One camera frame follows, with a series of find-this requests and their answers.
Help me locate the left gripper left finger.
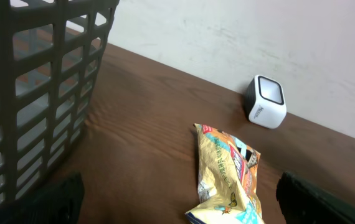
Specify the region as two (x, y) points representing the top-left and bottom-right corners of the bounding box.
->
(0, 172), (85, 224)

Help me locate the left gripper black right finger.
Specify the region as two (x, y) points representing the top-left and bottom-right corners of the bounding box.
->
(276, 172), (355, 224)

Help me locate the yellow snack bag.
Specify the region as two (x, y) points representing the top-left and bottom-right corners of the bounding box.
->
(185, 124), (264, 224)

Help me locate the grey plastic shopping basket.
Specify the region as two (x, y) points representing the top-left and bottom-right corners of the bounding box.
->
(0, 0), (119, 207)

